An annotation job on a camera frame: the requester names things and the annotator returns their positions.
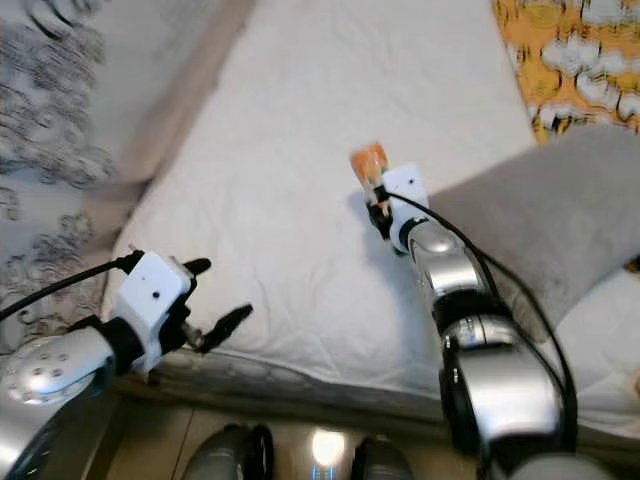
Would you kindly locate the orange snack packet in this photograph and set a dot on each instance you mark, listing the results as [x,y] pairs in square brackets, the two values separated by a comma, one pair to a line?
[368,165]

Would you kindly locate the grey pillow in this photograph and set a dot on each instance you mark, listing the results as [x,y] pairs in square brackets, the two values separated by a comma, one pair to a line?
[540,210]

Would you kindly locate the orange egg print blanket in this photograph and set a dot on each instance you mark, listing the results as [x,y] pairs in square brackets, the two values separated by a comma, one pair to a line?
[575,60]

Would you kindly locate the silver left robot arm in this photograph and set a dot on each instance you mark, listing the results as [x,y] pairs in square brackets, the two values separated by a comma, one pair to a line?
[50,375]

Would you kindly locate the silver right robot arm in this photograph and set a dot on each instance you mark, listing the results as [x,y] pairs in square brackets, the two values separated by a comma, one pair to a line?
[455,275]

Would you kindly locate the white quilted mattress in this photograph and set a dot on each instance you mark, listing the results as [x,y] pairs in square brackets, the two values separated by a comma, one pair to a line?
[280,170]

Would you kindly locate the grey left robot foot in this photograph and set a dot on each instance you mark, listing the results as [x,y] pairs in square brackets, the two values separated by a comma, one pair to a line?
[230,455]

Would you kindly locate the grey robot foot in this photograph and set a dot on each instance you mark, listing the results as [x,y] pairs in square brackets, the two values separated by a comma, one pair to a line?
[380,462]
[230,455]

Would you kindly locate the grey patterned printed bed panel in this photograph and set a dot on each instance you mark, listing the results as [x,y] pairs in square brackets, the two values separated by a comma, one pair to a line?
[50,130]

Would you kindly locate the grey right robot foot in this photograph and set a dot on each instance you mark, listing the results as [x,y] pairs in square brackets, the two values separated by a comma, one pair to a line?
[380,462]

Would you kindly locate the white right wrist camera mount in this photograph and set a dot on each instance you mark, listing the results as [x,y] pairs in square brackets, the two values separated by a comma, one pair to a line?
[405,190]

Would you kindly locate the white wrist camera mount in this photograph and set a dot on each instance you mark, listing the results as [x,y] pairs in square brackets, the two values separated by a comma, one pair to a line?
[405,190]
[155,295]

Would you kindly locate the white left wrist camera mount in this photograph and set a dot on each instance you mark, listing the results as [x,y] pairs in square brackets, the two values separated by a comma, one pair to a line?
[155,295]

